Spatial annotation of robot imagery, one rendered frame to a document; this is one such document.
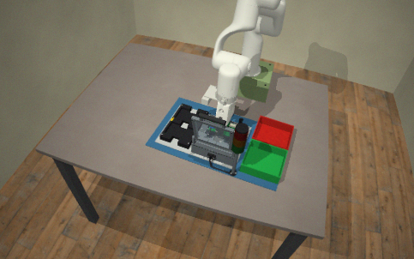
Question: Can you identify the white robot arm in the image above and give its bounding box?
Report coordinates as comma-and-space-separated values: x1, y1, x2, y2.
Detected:
201, 0, 286, 105

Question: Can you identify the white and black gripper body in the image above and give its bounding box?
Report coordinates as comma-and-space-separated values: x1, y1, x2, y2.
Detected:
215, 101, 236, 126

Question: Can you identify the green bin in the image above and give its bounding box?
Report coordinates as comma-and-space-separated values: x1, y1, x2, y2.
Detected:
240, 139, 288, 184

